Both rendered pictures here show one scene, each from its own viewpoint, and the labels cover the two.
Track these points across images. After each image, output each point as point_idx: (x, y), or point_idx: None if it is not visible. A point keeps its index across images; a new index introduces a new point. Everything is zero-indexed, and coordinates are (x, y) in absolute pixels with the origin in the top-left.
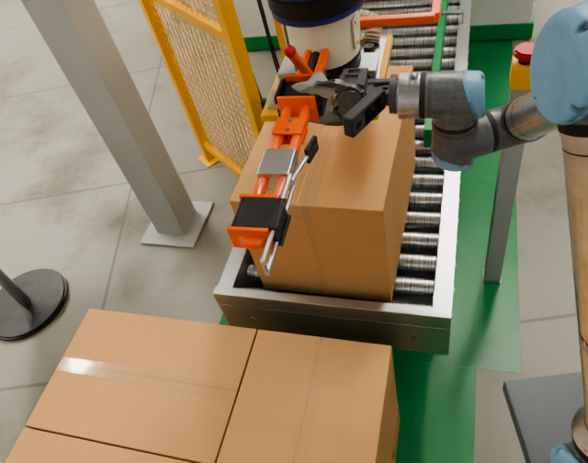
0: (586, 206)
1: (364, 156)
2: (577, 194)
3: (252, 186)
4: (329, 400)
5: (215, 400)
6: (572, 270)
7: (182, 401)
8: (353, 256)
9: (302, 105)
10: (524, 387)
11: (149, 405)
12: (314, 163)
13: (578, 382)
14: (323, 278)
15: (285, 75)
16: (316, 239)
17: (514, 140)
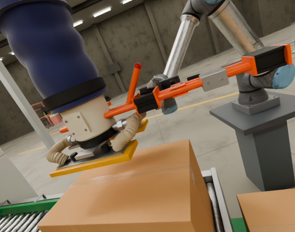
0: (236, 11)
1: (150, 154)
2: (234, 11)
3: (170, 205)
4: (293, 217)
5: None
6: (242, 34)
7: None
8: (201, 182)
9: (158, 91)
10: (243, 127)
11: None
12: (151, 173)
13: (233, 121)
14: (211, 222)
15: (132, 98)
16: (199, 189)
17: None
